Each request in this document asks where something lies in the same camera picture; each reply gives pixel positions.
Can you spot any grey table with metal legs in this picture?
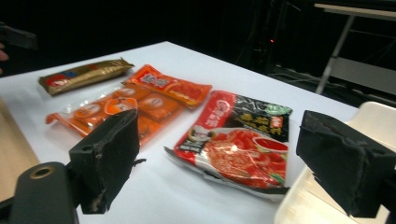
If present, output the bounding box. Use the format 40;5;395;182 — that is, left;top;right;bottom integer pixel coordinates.
313;2;396;96

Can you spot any gold snack packet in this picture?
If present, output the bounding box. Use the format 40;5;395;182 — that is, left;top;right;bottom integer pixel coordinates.
38;57;135;97

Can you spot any orange-red seasoning packet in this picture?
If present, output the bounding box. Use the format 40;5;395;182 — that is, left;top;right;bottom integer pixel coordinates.
122;63;214;111

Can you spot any white plastic container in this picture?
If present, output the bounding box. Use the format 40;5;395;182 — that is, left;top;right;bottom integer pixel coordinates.
273;101;396;224

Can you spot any clear bag of orange blocks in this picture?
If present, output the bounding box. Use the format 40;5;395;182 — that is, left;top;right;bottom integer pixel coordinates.
45;85;185;147

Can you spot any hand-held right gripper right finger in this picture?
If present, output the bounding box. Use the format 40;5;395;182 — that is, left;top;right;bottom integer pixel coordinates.
295;110;396;218

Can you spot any red and black soup base packet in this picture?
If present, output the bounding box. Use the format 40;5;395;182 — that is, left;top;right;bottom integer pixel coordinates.
163;90;294;201

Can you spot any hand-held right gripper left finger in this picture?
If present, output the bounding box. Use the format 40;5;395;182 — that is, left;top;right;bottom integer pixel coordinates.
68;108;141;215

